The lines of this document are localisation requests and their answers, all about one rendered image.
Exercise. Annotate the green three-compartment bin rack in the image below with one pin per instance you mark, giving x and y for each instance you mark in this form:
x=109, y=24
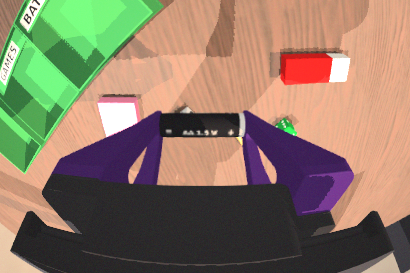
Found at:
x=74, y=39

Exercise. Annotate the green die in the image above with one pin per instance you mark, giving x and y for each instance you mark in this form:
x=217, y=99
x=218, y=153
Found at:
x=285, y=125

